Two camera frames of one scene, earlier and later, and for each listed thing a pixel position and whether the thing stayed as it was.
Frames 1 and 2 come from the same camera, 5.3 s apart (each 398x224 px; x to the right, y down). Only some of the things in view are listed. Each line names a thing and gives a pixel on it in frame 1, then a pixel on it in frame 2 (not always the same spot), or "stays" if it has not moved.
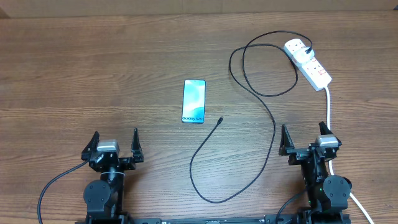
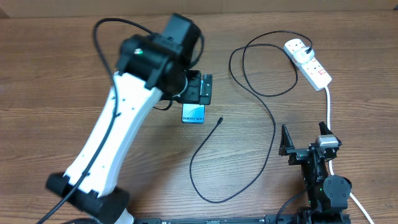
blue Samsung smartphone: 194,101 stays
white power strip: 329,162 stays
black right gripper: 298,154 stays
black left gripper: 129,164 -> 194,94
